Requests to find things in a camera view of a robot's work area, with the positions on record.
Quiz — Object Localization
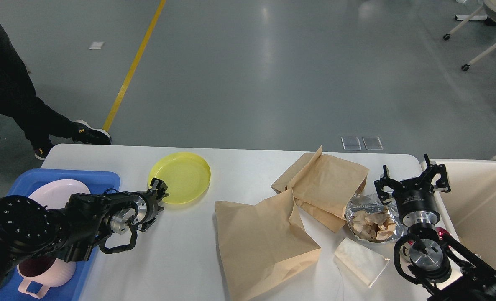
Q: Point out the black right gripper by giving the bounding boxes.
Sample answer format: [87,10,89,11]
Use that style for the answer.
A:
[374,154,451,227]

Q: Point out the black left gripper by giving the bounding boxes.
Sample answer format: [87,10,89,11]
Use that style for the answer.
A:
[125,178,169,232]

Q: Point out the yellow plastic plate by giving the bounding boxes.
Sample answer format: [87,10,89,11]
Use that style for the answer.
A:
[147,152,211,204]

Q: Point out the pink ribbed mug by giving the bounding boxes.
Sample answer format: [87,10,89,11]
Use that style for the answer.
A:
[17,256,76,299]

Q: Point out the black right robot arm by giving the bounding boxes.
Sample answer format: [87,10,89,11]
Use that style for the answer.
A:
[374,154,496,301]

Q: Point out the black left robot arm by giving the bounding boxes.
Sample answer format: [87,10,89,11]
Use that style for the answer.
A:
[0,178,168,289]

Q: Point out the red object under arm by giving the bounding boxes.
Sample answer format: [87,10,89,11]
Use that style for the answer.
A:
[436,227,451,240]

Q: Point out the clear floor plate right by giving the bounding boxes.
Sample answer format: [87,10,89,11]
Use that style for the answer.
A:
[362,136,384,151]

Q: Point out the clear floor plate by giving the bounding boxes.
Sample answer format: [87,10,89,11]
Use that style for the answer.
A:
[362,136,384,151]
[340,136,362,151]

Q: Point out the foil tray with crumpled paper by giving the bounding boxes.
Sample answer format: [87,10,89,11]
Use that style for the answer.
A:
[344,194,406,243]

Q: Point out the beige plastic bin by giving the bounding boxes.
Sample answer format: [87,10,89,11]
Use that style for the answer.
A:
[432,159,496,270]

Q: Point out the clear floor plate left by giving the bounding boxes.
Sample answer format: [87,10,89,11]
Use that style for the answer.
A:
[340,136,362,151]

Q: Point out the rear brown paper bag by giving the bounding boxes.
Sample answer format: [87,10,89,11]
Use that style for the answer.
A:
[271,146,370,233]

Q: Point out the white paper napkin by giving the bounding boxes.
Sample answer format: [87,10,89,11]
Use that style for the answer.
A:
[334,238,390,288]

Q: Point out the pink plate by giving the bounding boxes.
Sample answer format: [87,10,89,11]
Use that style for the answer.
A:
[29,179,90,209]

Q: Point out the large brown paper bag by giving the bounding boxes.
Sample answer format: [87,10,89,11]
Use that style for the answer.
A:
[214,190,321,301]

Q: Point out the blue plastic tray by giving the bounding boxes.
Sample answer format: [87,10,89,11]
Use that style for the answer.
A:
[0,169,120,301]

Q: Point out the person in black clothes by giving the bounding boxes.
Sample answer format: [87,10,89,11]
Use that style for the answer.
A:
[0,23,112,160]

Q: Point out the white chair base right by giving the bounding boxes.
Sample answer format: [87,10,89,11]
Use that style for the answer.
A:
[441,0,496,74]

